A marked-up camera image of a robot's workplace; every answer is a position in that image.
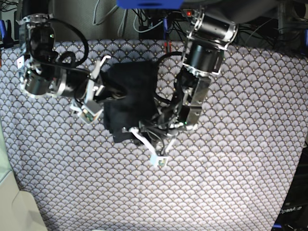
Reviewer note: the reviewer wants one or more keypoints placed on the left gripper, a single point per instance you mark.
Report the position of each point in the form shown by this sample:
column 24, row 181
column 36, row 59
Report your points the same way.
column 157, row 141

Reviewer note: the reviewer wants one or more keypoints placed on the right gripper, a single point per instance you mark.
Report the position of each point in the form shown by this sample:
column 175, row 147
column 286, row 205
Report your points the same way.
column 109, row 88

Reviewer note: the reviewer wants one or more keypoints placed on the dark T-shirt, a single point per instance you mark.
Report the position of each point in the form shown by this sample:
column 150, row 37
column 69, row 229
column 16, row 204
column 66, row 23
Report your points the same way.
column 139, row 79

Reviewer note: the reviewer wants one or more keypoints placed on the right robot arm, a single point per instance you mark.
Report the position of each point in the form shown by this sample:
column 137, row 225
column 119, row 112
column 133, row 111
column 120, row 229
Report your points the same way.
column 45, row 72

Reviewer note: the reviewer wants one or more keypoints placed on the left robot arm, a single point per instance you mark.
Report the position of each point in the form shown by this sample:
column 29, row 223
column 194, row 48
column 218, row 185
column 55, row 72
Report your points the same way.
column 214, row 26

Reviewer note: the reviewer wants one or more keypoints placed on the orange table clamp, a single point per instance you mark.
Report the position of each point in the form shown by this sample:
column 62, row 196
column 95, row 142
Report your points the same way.
column 168, row 47

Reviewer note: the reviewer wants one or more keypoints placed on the black power strip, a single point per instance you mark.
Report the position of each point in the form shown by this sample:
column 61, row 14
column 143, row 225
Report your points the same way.
column 190, row 13

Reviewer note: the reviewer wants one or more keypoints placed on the fan-patterned tablecloth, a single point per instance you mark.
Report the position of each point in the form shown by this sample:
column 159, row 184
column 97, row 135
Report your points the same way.
column 232, row 173

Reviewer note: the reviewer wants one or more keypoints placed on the beige cabinet corner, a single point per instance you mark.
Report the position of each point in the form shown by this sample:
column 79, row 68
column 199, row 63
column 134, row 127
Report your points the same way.
column 18, row 209

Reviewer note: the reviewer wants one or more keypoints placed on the black OpenArm box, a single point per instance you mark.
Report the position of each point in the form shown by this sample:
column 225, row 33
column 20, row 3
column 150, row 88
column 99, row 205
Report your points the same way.
column 293, row 215

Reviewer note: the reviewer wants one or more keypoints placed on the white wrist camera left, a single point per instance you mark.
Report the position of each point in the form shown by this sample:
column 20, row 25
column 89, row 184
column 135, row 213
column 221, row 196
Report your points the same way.
column 159, row 161

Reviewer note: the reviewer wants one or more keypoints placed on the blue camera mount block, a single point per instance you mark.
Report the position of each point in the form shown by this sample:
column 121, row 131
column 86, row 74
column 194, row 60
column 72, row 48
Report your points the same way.
column 149, row 4

